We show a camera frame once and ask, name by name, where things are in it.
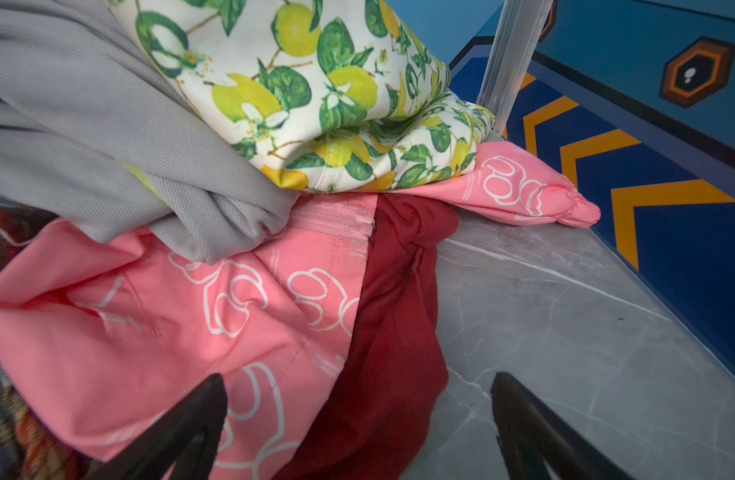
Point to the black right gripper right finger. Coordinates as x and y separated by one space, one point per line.
537 444

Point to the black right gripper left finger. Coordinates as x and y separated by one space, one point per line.
182 444

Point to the pink cloth with white print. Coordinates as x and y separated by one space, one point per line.
101 340

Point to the dark red cloth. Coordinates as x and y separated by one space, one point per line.
377 416

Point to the grey ribbed cloth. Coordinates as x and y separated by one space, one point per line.
92 132

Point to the lemon print cloth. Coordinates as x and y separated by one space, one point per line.
320 96

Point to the plaid flannel shirt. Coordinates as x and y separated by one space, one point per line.
28 450

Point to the aluminium corner post right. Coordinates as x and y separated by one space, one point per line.
517 36

